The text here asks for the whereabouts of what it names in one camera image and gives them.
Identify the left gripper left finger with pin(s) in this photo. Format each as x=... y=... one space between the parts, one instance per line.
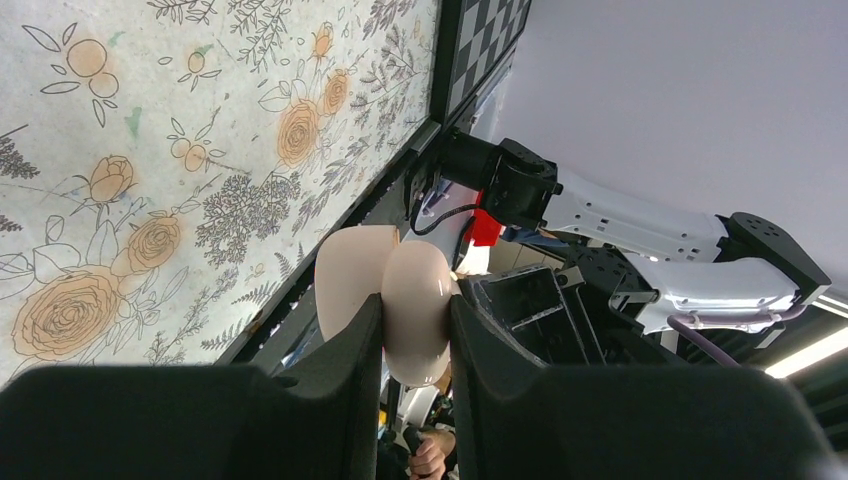
x=316 y=420

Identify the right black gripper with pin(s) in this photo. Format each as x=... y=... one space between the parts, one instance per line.
x=535 y=309

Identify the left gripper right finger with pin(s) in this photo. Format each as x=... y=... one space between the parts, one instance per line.
x=519 y=419

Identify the pink round small object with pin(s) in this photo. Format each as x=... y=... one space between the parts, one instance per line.
x=415 y=285

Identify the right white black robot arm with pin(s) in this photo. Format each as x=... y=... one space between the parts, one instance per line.
x=630 y=268

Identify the person in dark shirt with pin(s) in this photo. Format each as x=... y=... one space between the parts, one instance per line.
x=435 y=458

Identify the red box in background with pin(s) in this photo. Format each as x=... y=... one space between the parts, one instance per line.
x=485 y=230

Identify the floral patterned table mat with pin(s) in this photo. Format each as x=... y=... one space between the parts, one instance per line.
x=167 y=165

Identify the black white checkerboard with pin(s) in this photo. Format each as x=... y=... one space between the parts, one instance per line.
x=473 y=39

